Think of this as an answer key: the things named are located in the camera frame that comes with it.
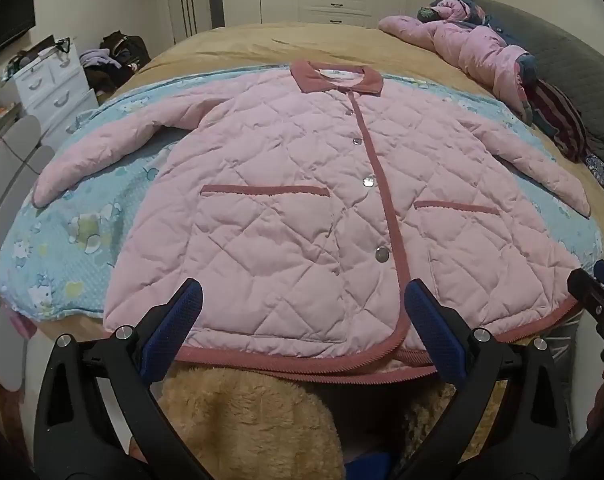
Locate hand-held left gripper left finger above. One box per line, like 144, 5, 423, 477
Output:
34, 277, 205, 480

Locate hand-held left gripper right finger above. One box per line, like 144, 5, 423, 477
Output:
404, 280, 573, 480

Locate pink quilted jacket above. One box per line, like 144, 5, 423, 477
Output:
33, 59, 590, 378

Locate purple clothes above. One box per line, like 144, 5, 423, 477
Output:
79, 49, 117, 68

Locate dark floral cloth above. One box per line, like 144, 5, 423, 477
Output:
584, 152, 604, 198

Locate tan plush robe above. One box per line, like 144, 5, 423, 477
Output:
159, 365, 508, 480

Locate blue cartoon print blanket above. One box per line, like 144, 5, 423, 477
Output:
0, 62, 604, 321

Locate dark striped cloth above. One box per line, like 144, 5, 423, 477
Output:
524, 77, 590, 161

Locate grey quilted headboard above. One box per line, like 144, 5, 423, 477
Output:
464, 0, 604, 161

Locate white drawer chest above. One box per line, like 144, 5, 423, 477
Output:
12, 40, 100, 148

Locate pink floral comforter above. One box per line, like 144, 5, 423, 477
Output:
378, 0, 540, 126

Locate black bag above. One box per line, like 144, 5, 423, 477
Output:
100, 31, 150, 68

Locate white room door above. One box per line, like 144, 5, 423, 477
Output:
164, 0, 225, 43

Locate black cable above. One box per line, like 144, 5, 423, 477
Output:
0, 124, 46, 172

